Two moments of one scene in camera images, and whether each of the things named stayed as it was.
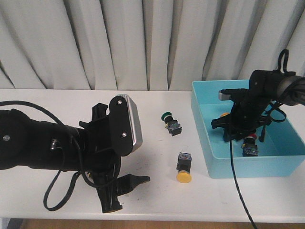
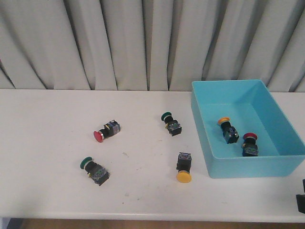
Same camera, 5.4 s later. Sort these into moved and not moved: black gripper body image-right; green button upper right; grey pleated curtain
Moved: black gripper body image-right
Not moved: green button upper right; grey pleated curtain
